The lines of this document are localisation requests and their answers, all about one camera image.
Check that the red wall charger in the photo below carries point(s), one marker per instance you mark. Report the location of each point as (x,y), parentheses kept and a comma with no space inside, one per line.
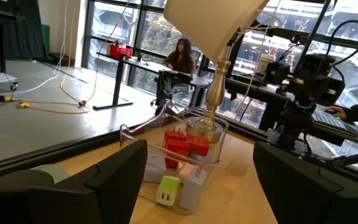
(197,144)
(176,154)
(173,136)

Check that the black curtain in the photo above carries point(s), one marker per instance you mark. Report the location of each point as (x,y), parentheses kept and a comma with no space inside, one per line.
(20,28)

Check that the green wall charger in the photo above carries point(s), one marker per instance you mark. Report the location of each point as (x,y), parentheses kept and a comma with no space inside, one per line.
(168,189)

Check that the lavender wall charger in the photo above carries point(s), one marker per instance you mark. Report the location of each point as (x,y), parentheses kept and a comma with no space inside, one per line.
(205,158)
(155,168)
(194,188)

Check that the green board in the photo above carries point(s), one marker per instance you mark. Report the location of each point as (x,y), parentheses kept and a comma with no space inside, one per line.
(45,39)

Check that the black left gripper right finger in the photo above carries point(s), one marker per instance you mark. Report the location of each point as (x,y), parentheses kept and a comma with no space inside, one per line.
(306,199)

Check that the glass window wall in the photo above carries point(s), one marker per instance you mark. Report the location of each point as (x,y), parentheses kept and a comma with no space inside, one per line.
(160,34)

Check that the person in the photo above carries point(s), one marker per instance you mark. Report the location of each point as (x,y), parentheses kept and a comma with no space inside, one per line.
(180,59)

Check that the black standing desk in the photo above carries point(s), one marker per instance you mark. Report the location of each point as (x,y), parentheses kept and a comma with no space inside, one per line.
(154,67)

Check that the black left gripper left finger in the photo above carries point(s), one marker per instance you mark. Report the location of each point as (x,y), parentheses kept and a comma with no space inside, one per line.
(73,205)

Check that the table lamp with white shade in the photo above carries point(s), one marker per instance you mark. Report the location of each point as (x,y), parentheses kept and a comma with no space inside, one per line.
(210,21)

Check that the person's hand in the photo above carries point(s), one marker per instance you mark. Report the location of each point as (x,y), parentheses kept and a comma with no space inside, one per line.
(340,113)

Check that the black keyboard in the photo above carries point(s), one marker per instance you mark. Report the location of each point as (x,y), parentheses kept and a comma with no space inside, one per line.
(331,121)

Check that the clear plastic bin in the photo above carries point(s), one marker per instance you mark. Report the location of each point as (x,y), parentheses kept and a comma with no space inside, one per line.
(129,133)

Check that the red toolbox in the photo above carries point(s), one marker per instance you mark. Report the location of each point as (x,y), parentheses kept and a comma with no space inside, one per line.
(120,51)

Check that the mint capped hourglass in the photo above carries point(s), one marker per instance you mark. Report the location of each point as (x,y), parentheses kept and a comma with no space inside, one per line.
(53,171)

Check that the black boom pole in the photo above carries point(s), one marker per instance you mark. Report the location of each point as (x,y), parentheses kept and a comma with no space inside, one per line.
(315,31)

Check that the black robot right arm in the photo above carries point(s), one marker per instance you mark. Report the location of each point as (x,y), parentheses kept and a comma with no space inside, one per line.
(312,84)

